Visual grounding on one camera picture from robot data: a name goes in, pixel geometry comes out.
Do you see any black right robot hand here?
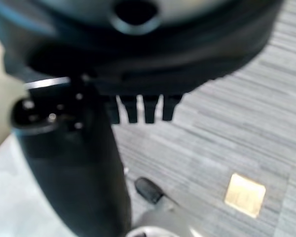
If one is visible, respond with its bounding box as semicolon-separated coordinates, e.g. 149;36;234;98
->
0;0;284;237

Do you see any dark robot foot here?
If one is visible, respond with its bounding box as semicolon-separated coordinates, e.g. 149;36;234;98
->
134;177;164;204

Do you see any silver robot leg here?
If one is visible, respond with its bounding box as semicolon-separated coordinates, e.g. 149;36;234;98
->
125;195;208;237

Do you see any brass floor socket plate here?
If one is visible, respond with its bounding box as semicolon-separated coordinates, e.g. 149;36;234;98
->
224;173;266;218

